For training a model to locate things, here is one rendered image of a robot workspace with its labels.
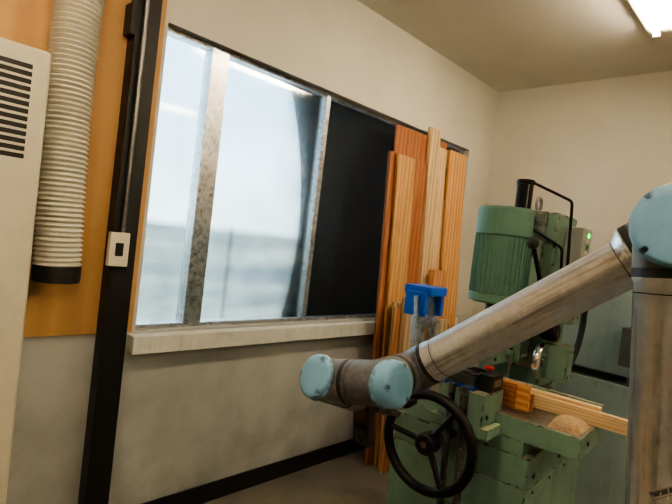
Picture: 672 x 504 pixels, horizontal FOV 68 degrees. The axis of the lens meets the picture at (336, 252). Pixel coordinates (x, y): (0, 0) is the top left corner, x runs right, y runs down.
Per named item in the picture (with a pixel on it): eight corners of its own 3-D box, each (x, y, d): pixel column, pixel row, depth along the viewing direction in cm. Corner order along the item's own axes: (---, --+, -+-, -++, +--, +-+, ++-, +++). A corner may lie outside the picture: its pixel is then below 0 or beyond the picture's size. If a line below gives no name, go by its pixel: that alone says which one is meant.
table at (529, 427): (370, 399, 162) (373, 381, 162) (420, 385, 185) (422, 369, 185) (568, 472, 123) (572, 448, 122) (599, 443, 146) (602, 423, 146)
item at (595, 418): (449, 382, 172) (450, 370, 171) (452, 381, 173) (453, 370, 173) (634, 438, 136) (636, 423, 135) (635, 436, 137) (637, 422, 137)
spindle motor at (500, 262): (457, 298, 163) (469, 203, 162) (481, 298, 176) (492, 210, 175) (511, 308, 151) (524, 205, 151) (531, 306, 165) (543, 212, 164)
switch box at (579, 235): (560, 271, 177) (566, 226, 177) (568, 272, 184) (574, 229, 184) (578, 273, 173) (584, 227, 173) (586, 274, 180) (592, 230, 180)
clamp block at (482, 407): (434, 412, 147) (438, 382, 147) (455, 404, 157) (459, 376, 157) (482, 429, 137) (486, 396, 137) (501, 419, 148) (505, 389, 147)
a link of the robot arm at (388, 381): (417, 355, 101) (365, 354, 108) (388, 362, 91) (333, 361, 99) (420, 402, 100) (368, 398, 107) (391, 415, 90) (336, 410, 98)
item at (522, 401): (463, 392, 161) (466, 369, 160) (465, 391, 162) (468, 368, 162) (526, 412, 148) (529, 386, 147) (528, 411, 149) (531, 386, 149)
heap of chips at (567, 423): (545, 426, 137) (547, 415, 137) (559, 417, 147) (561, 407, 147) (578, 436, 132) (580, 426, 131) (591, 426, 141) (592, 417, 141)
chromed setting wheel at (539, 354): (526, 380, 162) (531, 342, 162) (539, 375, 172) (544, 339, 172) (536, 383, 160) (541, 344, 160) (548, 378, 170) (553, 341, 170)
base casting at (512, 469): (392, 436, 167) (395, 409, 167) (469, 406, 211) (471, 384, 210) (526, 492, 138) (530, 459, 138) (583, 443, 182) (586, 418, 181)
